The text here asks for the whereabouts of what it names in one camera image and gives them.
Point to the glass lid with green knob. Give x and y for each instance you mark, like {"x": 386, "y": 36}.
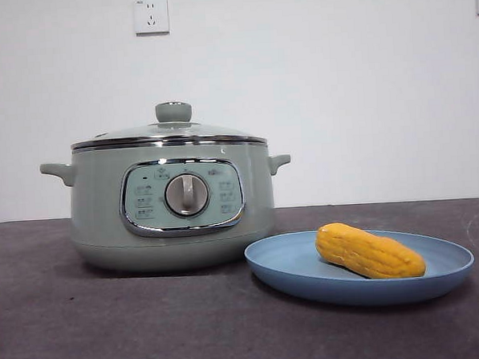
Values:
{"x": 173, "y": 111}

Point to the yellow corn cob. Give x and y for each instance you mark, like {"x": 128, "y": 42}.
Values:
{"x": 366, "y": 253}

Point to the blue round plate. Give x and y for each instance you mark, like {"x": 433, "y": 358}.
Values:
{"x": 290, "y": 261}

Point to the pale green electric steamer pot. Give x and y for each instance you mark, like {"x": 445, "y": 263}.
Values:
{"x": 99, "y": 219}

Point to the white wall socket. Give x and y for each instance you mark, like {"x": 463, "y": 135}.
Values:
{"x": 151, "y": 16}

